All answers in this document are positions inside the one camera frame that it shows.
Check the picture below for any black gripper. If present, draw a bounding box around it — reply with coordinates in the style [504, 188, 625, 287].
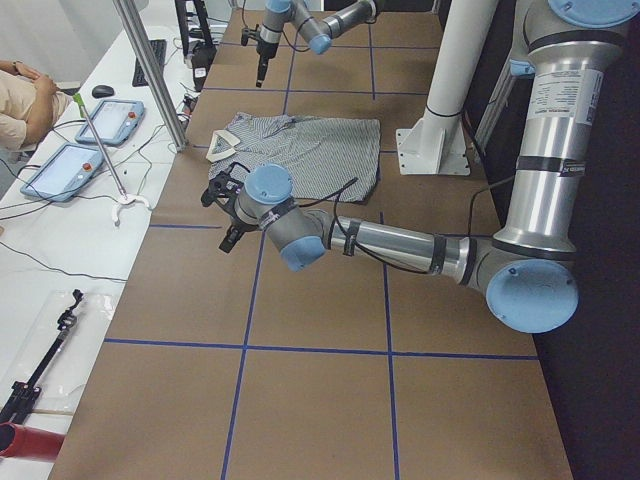
[256, 38, 276, 88]
[217, 192, 250, 253]

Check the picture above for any striped polo shirt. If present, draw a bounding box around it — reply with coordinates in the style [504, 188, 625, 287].
[206, 112, 381, 202]

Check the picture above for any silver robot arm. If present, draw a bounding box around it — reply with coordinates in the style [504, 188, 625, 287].
[201, 1, 639, 333]
[241, 1, 385, 88]

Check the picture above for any black keyboard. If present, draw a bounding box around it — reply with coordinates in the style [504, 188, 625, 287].
[131, 39, 168, 87]

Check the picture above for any white-tipped metal grabber stick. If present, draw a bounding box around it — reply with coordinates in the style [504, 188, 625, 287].
[72, 93, 152, 227]

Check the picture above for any far blue teach pendant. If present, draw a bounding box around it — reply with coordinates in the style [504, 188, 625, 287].
[90, 99, 145, 147]

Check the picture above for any blue teach pendant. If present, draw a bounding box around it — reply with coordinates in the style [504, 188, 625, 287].
[20, 142, 103, 202]
[90, 99, 145, 147]

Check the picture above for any black computer mouse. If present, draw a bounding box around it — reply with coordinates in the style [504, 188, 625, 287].
[91, 84, 115, 99]

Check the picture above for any near blue teach pendant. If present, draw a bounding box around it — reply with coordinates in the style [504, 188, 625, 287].
[20, 142, 103, 202]

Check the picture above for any seated person beige shirt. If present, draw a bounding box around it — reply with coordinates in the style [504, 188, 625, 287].
[1, 60, 72, 152]

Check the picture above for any black grabber tool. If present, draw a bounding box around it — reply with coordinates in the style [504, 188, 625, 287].
[1, 289, 84, 424]

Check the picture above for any red cylinder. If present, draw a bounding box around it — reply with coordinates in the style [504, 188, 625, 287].
[1, 422, 65, 462]

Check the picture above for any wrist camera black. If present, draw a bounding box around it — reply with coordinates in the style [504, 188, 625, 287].
[241, 26, 260, 46]
[200, 170, 242, 207]

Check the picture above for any aluminium frame post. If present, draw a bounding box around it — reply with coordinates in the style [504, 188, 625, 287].
[113, 0, 187, 152]

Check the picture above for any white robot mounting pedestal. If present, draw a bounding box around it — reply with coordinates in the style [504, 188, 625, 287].
[396, 0, 498, 176]

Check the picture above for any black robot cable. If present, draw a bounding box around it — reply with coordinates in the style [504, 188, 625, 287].
[289, 174, 516, 275]

